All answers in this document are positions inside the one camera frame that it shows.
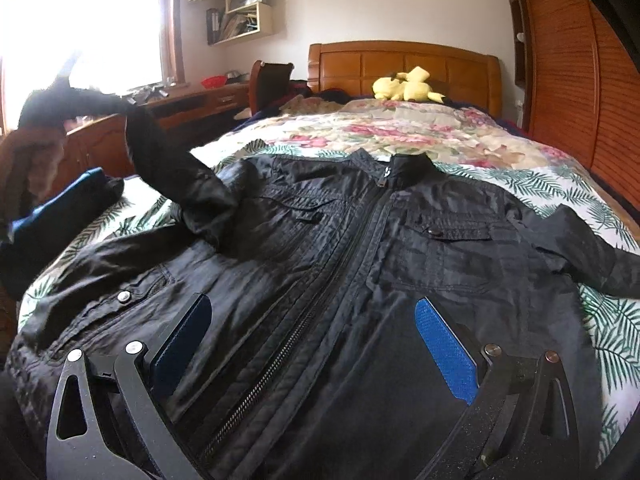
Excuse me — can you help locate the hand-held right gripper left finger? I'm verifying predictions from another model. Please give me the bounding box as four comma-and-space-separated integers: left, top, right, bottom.
44, 292, 213, 480

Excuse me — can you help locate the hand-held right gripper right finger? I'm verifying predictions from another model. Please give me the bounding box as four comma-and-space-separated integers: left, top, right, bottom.
414, 297, 583, 480

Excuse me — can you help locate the black zip jacket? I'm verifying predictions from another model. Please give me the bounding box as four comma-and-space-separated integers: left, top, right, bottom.
7, 102, 640, 480

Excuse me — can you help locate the heap of dark clothes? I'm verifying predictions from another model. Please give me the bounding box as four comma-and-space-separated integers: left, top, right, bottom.
280, 80, 361, 107

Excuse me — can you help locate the heap of dark desk clutter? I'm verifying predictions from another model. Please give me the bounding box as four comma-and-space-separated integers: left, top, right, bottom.
127, 82, 173, 103

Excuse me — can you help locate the bright window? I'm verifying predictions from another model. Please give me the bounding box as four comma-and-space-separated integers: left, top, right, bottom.
0, 0, 186, 131

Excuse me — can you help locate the folded blue cloth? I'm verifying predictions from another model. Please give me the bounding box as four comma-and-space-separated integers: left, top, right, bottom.
0, 166, 126, 281

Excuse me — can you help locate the wooden desk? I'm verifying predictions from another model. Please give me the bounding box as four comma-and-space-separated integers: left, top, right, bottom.
65, 82, 251, 178

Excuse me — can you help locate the wooden chair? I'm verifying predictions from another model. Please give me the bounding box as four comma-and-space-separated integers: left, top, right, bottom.
248, 60, 295, 116

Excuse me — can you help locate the wooden bed with leaf quilt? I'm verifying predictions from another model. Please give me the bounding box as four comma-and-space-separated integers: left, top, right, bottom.
17, 97, 640, 461

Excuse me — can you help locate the yellow plush toy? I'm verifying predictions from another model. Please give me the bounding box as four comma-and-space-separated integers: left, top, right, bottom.
372, 66, 447, 104

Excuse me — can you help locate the wooden bed headboard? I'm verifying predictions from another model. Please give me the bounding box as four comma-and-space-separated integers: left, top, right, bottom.
306, 40, 502, 116

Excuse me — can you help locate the wooden slatted wardrobe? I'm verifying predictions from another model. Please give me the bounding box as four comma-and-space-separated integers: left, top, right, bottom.
502, 0, 640, 241

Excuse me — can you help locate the cream wall shelf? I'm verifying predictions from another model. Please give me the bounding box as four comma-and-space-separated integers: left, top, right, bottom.
205, 0, 281, 46

